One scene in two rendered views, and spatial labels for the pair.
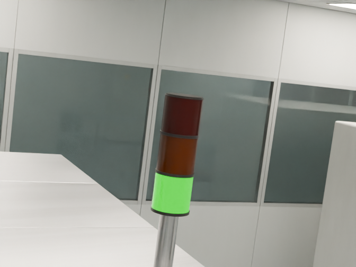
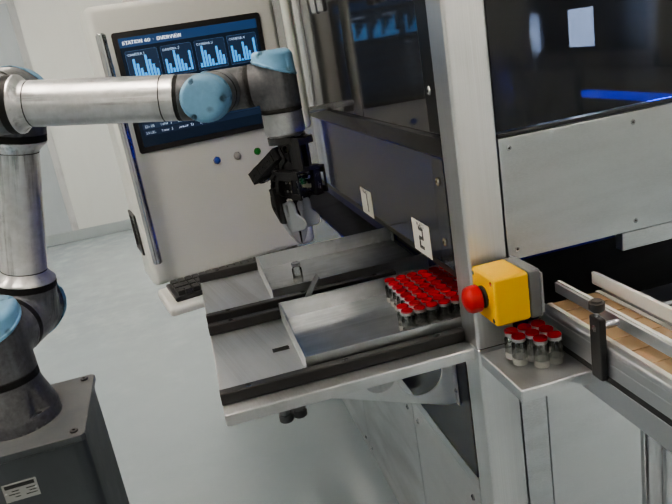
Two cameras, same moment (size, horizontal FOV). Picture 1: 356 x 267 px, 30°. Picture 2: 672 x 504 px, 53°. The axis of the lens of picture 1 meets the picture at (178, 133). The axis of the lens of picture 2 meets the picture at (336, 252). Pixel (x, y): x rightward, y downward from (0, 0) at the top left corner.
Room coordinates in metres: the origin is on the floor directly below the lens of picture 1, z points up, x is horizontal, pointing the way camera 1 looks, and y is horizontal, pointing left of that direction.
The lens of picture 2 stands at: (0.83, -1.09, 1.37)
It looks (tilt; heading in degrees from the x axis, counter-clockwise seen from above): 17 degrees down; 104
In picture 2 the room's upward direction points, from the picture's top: 10 degrees counter-clockwise
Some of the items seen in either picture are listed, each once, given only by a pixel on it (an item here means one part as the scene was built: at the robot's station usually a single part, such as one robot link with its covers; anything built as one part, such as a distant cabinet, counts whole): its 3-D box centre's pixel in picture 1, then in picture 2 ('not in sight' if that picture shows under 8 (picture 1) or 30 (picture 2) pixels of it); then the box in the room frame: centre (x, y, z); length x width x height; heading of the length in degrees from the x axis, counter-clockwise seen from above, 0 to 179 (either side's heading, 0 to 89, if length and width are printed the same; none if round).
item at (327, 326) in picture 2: not in sight; (383, 313); (0.63, 0.01, 0.90); 0.34 x 0.26 x 0.04; 25
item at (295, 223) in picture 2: not in sight; (297, 223); (0.47, 0.10, 1.06); 0.06 x 0.03 x 0.09; 147
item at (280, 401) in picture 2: not in sight; (327, 305); (0.49, 0.13, 0.87); 0.70 x 0.48 x 0.02; 115
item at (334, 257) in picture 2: not in sight; (337, 262); (0.48, 0.32, 0.90); 0.34 x 0.26 x 0.04; 25
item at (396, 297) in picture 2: not in sight; (405, 303); (0.66, 0.03, 0.90); 0.18 x 0.02 x 0.05; 115
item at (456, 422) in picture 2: not in sight; (333, 260); (0.35, 0.82, 0.73); 1.98 x 0.01 x 0.25; 115
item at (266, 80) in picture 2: not in sight; (274, 81); (0.47, 0.11, 1.32); 0.09 x 0.08 x 0.11; 10
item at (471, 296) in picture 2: not in sight; (476, 298); (0.80, -0.19, 0.99); 0.04 x 0.04 x 0.04; 25
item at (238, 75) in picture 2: not in sight; (220, 91); (0.38, 0.08, 1.32); 0.11 x 0.11 x 0.08; 10
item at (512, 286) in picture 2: not in sight; (505, 290); (0.84, -0.17, 1.00); 0.08 x 0.07 x 0.07; 25
